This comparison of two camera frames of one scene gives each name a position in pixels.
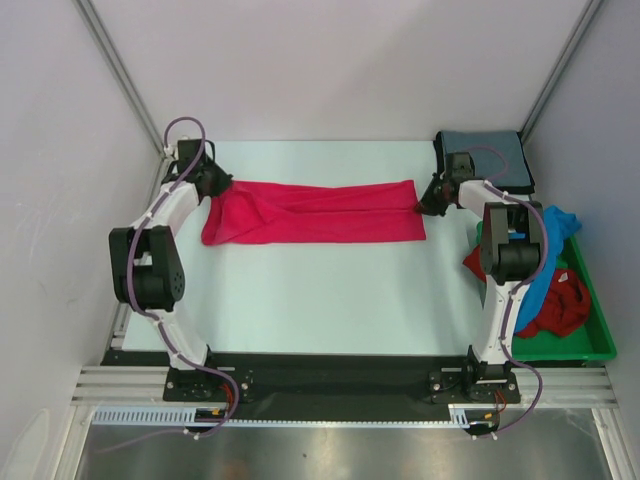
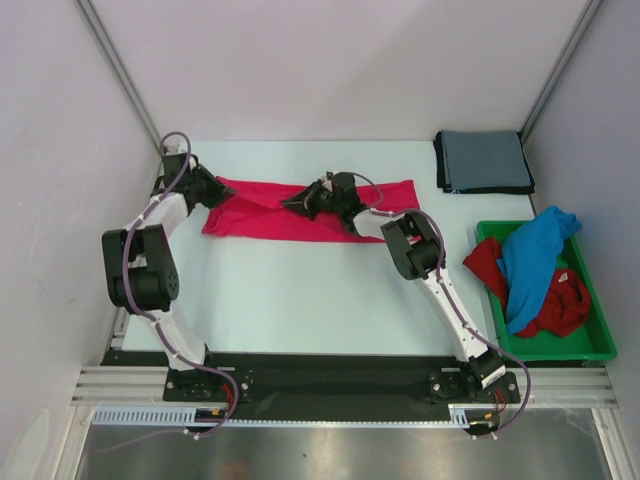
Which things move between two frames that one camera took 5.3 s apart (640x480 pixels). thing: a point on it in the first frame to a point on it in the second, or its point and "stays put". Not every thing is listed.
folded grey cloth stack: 507,189 stays put
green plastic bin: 594,343 stays put
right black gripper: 427,205 to 305,202
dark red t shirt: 565,309 stays put
